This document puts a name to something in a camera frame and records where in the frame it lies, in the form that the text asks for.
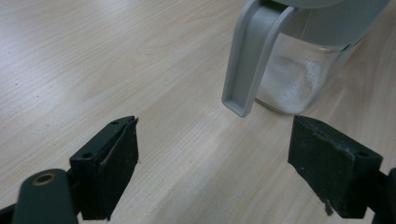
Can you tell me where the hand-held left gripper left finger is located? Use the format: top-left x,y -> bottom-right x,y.
68,116 -> 139,221

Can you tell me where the white sugar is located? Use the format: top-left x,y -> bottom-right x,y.
256,55 -> 323,115

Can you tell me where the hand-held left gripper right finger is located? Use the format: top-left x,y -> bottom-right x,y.
288,115 -> 383,219

